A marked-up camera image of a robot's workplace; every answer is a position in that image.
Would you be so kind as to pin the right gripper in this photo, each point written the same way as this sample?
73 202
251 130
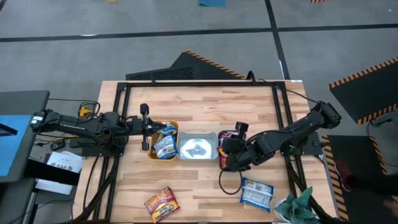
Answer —
237 163

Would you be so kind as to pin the white printed paper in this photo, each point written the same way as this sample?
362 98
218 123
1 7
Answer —
65 161
54 186

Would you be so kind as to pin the black power adapter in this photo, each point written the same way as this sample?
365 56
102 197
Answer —
57 145

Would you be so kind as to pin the hazard-striped black floor mat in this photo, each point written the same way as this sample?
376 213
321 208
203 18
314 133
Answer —
192 70
370 93
351 146

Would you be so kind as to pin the blue Maruchan noodle pack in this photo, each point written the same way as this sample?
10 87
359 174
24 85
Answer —
169 129
256 194
165 146

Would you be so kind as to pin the snake plant in white pot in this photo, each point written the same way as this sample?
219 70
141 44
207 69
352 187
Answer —
295 207

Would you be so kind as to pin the dark grey desk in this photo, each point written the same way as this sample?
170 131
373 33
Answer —
25 102

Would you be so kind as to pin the red Maruchan noodle pack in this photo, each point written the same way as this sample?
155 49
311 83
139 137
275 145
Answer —
228 134
222 157

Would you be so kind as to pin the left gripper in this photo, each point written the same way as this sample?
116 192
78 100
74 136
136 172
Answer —
145 140

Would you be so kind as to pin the orange-red Maruchan noodle pack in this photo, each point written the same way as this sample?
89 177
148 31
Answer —
161 203

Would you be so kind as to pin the blue board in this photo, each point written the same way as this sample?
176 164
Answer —
14 149

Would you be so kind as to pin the black aluminium table frame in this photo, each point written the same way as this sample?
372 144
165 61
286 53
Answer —
202 84

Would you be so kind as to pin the blue floor mat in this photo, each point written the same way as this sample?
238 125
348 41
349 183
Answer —
212 2

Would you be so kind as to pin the black bar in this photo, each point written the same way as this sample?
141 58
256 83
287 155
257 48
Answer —
51 174

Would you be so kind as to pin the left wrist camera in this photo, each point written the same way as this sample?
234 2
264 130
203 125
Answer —
134 123

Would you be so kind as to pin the yellow plastic bin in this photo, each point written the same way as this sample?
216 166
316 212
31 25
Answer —
150 155

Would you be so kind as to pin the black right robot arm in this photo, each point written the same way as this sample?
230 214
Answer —
298 126

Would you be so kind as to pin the white plastic bin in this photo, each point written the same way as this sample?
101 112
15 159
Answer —
197 147

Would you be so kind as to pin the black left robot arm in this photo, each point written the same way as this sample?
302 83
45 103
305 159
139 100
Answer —
77 124

